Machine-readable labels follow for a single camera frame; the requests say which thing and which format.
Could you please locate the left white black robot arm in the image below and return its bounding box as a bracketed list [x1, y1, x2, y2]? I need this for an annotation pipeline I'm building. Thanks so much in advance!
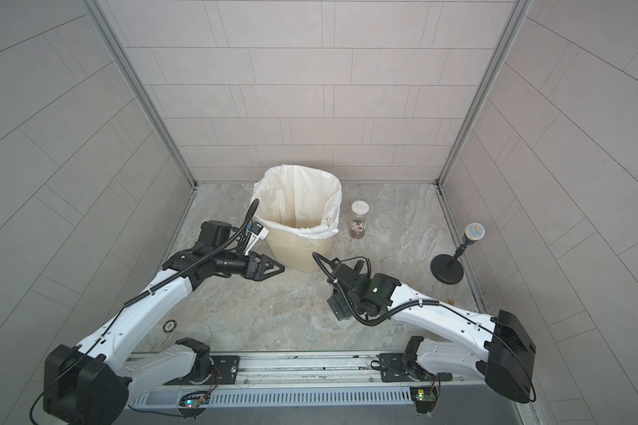
[37, 218, 285, 424]

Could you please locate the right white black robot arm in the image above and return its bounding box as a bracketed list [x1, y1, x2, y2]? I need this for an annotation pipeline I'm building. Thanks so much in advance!
[313, 253, 536, 404]

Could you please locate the cream woven waste bin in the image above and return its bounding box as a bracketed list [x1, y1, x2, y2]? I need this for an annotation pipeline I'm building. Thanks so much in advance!
[265, 225, 334, 273]

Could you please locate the white plastic bin liner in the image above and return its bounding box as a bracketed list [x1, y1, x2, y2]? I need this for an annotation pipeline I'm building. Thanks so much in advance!
[252, 165, 342, 240]

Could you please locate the white lidded glass jar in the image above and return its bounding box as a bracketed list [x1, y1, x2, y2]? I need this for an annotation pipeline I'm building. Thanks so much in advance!
[349, 200, 370, 239]

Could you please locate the black stand with round top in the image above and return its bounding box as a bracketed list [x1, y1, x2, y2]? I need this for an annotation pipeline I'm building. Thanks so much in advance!
[430, 222, 486, 285]

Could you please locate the right green circuit board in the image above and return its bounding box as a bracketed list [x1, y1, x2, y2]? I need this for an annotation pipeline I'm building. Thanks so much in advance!
[409, 386, 440, 414]

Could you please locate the green circuit board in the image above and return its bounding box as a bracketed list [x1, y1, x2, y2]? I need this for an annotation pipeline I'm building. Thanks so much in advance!
[409, 386, 440, 414]
[178, 391, 211, 410]

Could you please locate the left green circuit board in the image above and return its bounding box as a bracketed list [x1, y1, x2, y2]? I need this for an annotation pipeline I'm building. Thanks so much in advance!
[178, 391, 211, 410]

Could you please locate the right black corrugated cable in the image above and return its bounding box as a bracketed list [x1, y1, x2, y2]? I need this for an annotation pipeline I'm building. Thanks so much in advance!
[312, 251, 442, 328]

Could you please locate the black corrugated cable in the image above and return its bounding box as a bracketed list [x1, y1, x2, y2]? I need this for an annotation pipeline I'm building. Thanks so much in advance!
[123, 198, 261, 308]
[312, 251, 442, 328]

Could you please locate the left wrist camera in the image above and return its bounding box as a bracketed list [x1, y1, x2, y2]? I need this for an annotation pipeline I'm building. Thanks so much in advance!
[244, 221, 269, 256]

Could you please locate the left black corrugated cable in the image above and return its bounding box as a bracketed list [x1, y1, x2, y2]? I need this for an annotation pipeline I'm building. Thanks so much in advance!
[123, 198, 261, 308]

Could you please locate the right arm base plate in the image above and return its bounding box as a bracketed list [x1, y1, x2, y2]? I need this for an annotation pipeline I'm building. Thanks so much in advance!
[370, 353, 453, 383]

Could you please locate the aluminium mounting rail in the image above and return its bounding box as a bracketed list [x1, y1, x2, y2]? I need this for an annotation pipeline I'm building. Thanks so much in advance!
[160, 342, 485, 390]

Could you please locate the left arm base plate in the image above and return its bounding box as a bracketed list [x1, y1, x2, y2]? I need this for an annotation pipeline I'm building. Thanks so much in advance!
[167, 355, 241, 386]

